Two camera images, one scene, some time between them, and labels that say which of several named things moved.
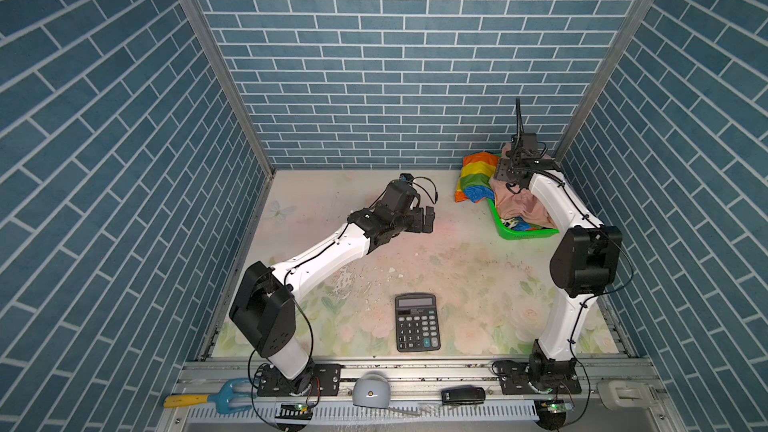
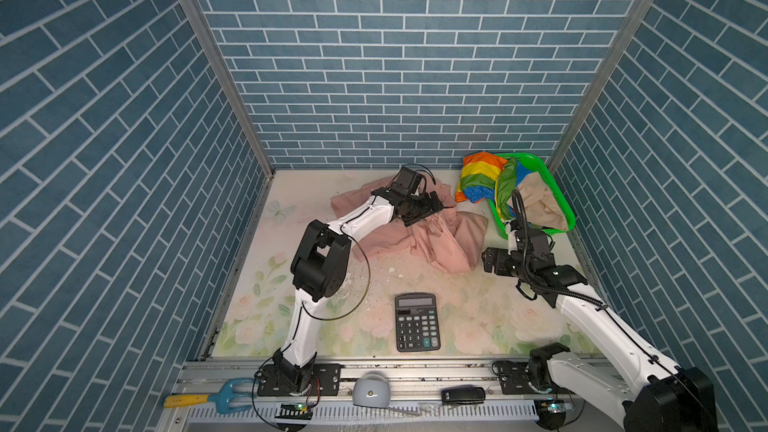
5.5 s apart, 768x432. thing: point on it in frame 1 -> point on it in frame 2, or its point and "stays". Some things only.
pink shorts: [521, 204] -> [446, 240]
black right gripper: [502, 166] -> [499, 265]
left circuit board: [295, 411] stays
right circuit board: [552, 413] stays
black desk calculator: [416, 321] stays
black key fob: [463, 395] stays
